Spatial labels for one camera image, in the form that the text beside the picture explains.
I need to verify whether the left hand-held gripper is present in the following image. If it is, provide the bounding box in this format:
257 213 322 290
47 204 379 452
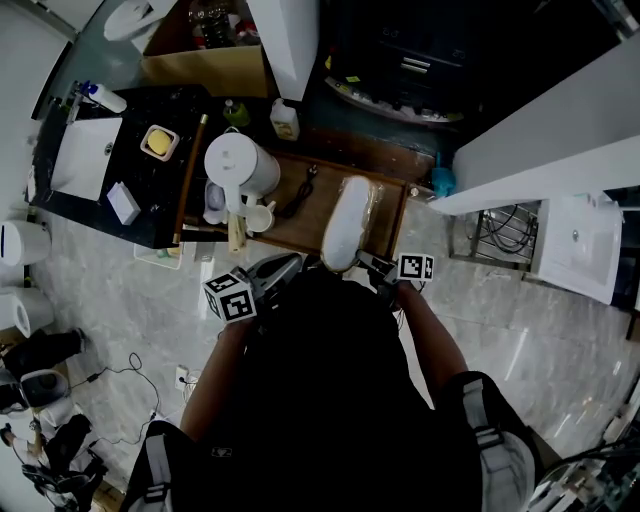
202 252 305 324

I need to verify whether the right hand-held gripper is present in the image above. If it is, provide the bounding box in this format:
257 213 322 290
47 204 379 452
355 248 435 301

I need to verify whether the plastic-wrapped white slipper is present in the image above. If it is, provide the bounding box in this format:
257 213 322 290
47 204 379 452
319 174 386 274

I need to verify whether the person's left forearm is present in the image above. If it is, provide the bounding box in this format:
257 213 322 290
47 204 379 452
178 319 259 444

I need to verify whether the person's right forearm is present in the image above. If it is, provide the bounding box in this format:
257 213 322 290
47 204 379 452
397 282 469 409

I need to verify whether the beige wrapped packet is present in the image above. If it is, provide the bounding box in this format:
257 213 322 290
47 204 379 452
228 214 249 255

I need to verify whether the brown wooden tray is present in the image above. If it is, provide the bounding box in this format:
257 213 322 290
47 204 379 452
249 149 412 261

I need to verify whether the white plastic basket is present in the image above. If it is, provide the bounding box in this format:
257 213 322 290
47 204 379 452
133 243 185 271

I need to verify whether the cream cup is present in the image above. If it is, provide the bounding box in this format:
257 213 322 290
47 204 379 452
247 200 277 234

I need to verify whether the metal rack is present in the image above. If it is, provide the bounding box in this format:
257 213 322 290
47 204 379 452
449 202 544 274

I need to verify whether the grey glass cup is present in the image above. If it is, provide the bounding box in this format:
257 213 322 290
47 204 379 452
202 180 229 225

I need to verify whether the teal brush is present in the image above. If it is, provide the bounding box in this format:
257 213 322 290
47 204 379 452
431 152 457 199

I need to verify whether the brown rod with gold ends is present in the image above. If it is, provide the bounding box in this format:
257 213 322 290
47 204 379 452
172 113 209 245

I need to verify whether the person's black shirt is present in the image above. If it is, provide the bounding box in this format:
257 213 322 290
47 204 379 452
119 264 544 512

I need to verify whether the white electric kettle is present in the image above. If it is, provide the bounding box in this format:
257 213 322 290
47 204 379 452
203 130 281 217

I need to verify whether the small white box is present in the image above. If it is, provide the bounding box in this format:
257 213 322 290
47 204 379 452
106 181 142 226

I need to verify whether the white jug with yellow label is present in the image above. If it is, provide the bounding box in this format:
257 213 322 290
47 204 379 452
269 97 301 141

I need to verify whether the yellow soap in dish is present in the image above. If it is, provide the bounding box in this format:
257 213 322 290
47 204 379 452
139 123 180 162

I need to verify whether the yellow soap bar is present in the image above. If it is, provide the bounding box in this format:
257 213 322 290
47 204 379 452
145 128 170 155

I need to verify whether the green bottle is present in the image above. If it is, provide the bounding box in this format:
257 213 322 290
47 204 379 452
222 98 251 128

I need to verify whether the black waste bin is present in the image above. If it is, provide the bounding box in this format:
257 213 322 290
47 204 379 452
19 368 71 409

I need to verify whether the white paper roll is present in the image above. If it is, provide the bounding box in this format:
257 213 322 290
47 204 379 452
0 287 55 339

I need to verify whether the white square sink basin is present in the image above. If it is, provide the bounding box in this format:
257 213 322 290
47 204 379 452
49 116 124 202

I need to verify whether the dark drawer cabinet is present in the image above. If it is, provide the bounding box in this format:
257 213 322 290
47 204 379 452
312 0 481 126

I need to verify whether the white washboard basin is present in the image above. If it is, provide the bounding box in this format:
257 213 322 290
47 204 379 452
532 192 624 306

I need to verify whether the large cardboard box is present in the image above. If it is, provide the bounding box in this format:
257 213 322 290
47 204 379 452
141 0 274 99

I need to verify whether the blue capped spray bottle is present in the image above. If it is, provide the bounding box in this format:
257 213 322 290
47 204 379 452
79 81 128 114

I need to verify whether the metal faucet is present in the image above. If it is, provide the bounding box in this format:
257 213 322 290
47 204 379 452
64 82 86 126

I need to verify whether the clear plastic bottle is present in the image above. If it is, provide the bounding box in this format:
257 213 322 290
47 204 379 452
192 0 241 49

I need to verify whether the white toilet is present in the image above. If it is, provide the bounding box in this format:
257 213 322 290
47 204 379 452
103 0 161 42

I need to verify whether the black power cable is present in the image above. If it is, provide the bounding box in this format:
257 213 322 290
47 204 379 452
277 164 320 220

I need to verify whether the black floor cable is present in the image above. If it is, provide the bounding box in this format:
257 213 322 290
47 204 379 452
69 352 161 446

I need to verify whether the black hose coil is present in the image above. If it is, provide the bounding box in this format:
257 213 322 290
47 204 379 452
484 204 539 254

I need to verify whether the grey shoulder strap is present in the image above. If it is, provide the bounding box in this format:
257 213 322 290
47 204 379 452
462 377 536 512
142 433 174 512

